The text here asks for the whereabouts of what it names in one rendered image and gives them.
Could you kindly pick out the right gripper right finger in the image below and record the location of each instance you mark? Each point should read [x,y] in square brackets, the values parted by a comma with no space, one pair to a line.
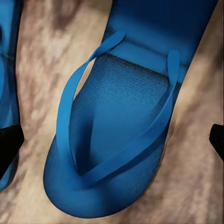
[217,139]

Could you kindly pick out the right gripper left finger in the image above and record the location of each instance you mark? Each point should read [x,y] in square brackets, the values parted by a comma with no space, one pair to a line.
[11,140]

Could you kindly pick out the sandal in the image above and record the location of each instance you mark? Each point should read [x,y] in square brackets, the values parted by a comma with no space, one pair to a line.
[9,18]
[109,141]

